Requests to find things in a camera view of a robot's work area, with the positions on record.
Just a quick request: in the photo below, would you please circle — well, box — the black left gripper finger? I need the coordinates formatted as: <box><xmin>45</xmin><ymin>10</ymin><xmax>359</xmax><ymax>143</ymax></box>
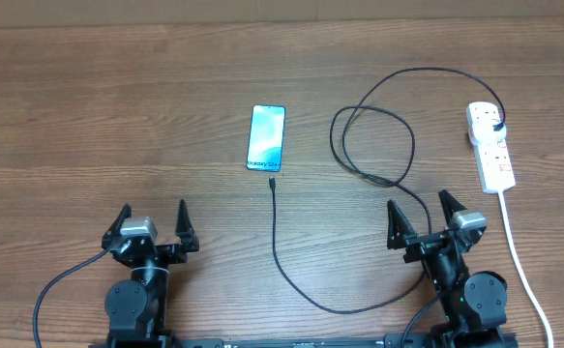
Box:
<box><xmin>175</xmin><ymin>199</ymin><xmax>199</xmax><ymax>252</ymax></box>
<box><xmin>101</xmin><ymin>204</ymin><xmax>132</xmax><ymax>250</ymax></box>

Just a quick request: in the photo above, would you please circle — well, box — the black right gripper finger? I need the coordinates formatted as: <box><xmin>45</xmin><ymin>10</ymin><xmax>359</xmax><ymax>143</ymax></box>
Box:
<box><xmin>438</xmin><ymin>189</ymin><xmax>466</xmax><ymax>225</ymax></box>
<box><xmin>387</xmin><ymin>200</ymin><xmax>417</xmax><ymax>249</ymax></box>

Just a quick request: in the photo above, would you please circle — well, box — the black USB charging cable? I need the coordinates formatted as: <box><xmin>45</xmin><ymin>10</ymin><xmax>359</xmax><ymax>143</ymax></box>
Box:
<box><xmin>268</xmin><ymin>66</ymin><xmax>507</xmax><ymax>316</ymax></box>

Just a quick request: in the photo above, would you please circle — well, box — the blue Samsung Galaxy smartphone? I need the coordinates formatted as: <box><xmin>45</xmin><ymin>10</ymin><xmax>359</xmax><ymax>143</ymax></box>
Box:
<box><xmin>246</xmin><ymin>104</ymin><xmax>286</xmax><ymax>172</ymax></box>

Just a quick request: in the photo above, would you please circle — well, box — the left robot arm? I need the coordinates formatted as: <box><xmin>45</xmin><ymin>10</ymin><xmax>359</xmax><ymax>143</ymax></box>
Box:
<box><xmin>102</xmin><ymin>200</ymin><xmax>199</xmax><ymax>347</ymax></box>

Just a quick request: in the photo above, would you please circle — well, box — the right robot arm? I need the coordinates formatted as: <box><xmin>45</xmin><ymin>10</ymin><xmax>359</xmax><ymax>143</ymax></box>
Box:
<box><xmin>383</xmin><ymin>189</ymin><xmax>518</xmax><ymax>347</ymax></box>

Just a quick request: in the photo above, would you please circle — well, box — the white charger plug adapter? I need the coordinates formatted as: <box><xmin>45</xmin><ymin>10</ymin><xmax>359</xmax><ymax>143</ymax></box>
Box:
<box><xmin>468</xmin><ymin>122</ymin><xmax>507</xmax><ymax>146</ymax></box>

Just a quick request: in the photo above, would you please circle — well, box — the white power strip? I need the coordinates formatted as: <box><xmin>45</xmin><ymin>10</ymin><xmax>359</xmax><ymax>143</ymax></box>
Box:
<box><xmin>465</xmin><ymin>101</ymin><xmax>516</xmax><ymax>193</ymax></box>

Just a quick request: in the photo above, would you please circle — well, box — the white power strip cord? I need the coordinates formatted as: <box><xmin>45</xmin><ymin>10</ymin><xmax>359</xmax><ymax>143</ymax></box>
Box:
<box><xmin>496</xmin><ymin>190</ymin><xmax>555</xmax><ymax>348</ymax></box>

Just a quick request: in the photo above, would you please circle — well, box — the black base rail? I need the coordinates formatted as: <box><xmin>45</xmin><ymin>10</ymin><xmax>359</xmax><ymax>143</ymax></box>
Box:
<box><xmin>88</xmin><ymin>333</ymin><xmax>519</xmax><ymax>348</ymax></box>

